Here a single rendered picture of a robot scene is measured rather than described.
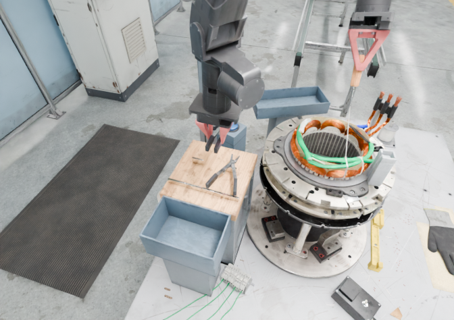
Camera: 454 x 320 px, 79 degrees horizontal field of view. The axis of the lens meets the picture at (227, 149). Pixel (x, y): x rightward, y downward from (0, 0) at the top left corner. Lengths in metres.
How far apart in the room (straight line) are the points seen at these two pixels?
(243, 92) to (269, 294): 0.59
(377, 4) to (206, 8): 0.31
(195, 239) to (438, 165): 1.03
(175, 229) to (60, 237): 1.42
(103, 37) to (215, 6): 2.31
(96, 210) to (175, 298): 1.31
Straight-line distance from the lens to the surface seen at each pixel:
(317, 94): 1.06
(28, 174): 2.57
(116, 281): 1.80
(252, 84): 0.45
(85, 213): 2.09
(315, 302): 0.88
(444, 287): 1.05
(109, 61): 2.76
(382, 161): 0.65
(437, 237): 1.11
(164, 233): 0.71
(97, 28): 2.66
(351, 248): 0.95
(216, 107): 0.53
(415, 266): 1.04
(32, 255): 2.08
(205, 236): 0.69
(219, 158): 0.73
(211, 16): 0.43
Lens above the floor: 1.59
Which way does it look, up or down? 45 degrees down
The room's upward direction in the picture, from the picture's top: straight up
